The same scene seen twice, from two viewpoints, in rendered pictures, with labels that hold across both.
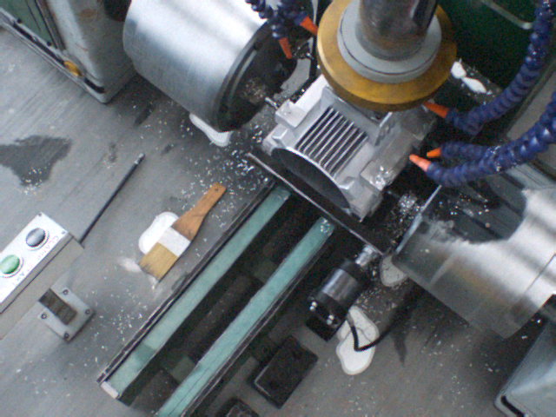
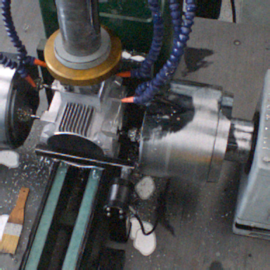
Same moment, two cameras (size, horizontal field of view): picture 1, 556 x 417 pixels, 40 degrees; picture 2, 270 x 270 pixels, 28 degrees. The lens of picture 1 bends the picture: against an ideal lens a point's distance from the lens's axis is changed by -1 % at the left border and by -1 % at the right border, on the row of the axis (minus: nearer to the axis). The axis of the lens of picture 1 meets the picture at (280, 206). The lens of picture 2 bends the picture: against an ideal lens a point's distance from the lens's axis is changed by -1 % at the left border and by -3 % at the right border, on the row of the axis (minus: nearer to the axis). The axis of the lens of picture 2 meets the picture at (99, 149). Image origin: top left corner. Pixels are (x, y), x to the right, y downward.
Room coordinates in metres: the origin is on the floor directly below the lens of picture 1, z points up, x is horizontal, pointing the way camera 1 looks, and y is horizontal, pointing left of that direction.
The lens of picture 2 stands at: (-0.29, 0.09, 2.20)
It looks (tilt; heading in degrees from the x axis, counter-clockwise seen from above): 58 degrees down; 345
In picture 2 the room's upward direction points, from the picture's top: 6 degrees counter-clockwise
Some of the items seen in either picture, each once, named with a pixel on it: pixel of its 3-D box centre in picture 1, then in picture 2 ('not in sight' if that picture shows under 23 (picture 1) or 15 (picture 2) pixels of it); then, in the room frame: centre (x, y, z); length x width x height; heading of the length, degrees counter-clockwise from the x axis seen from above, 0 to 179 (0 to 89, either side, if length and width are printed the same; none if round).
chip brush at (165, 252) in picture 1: (184, 228); (15, 219); (0.41, 0.16, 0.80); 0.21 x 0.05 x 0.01; 147
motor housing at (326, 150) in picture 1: (349, 136); (86, 118); (0.51, -0.10, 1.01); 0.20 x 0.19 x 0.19; 146
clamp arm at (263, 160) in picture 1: (316, 202); (84, 159); (0.40, -0.05, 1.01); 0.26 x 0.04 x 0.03; 56
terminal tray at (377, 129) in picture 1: (373, 89); (86, 84); (0.55, -0.12, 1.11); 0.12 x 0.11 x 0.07; 146
